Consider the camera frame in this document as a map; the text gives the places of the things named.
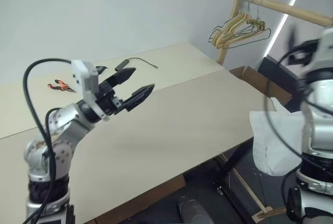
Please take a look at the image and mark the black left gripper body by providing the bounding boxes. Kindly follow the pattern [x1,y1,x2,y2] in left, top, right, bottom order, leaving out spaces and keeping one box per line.
[96,80,125,116]

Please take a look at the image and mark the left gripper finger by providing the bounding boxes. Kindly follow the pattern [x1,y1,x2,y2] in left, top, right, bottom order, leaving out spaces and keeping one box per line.
[122,83,156,112]
[103,67,137,89]

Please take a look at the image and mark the white shorts with orange print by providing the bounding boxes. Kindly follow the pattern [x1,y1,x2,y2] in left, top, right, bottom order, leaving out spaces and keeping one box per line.
[249,96,305,177]

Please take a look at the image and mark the wooden hanger rack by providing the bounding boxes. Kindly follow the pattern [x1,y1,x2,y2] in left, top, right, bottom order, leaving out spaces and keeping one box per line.
[215,0,333,65]

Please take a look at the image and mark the brown cardboard box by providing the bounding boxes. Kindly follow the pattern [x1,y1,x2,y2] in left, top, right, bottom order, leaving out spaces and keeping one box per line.
[228,65,293,109]

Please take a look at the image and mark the dark rounded shape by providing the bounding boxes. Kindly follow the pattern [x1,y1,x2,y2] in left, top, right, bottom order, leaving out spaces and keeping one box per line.
[176,195,211,224]

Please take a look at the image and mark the black box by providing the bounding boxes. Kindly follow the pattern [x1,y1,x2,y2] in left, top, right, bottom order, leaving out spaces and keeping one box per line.
[257,56,306,113]

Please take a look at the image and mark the light wooden slat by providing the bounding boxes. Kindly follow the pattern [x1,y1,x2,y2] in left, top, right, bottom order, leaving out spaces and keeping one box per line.
[221,153,274,221]

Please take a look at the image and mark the black adapter with cable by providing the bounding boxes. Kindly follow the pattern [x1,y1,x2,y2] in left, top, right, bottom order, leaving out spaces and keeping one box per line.
[114,57,159,72]

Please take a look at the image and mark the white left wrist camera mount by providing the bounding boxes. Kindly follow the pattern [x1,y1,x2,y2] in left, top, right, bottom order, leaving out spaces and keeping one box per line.
[71,59,109,122]

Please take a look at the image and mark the orange handled pliers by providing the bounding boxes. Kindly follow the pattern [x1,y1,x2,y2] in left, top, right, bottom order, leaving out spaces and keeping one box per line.
[46,79,76,94]

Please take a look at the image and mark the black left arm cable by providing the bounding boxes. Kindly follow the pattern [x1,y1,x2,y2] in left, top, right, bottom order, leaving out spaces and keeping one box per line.
[22,57,73,224]

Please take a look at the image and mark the grey wire hanger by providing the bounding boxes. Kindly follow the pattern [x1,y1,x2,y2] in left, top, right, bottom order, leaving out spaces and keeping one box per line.
[208,0,254,43]

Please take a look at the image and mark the white wire hanger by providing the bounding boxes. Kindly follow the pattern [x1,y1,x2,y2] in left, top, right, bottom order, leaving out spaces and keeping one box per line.
[213,0,258,46]

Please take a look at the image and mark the black table frame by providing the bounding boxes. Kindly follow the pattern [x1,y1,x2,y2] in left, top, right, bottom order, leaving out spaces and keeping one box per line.
[213,144,250,224]

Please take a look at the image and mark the yellow wire hanger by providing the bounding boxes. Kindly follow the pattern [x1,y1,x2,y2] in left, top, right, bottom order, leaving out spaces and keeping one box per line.
[212,0,263,49]

